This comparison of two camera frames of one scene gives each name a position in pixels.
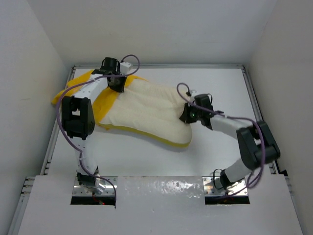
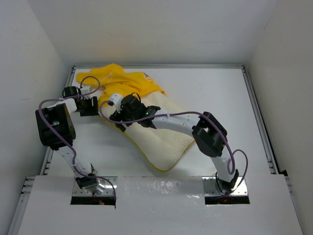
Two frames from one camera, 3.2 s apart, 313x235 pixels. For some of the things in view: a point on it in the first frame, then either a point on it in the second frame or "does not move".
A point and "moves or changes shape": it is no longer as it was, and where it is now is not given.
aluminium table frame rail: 256,107 does not move
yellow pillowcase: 101,102 moves or changes shape
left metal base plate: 81,190 does not move
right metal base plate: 209,189 does not move
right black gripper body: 191,115 to 124,115
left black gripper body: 119,82 to 87,108
